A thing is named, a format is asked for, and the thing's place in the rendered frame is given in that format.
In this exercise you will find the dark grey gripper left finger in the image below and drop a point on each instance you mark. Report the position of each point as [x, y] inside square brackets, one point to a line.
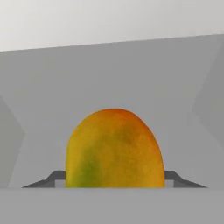
[52, 178]

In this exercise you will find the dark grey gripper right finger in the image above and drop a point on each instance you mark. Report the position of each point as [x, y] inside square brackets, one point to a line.
[178, 179]

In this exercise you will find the orange yellow mango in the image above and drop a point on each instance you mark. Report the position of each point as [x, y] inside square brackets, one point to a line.
[115, 148]

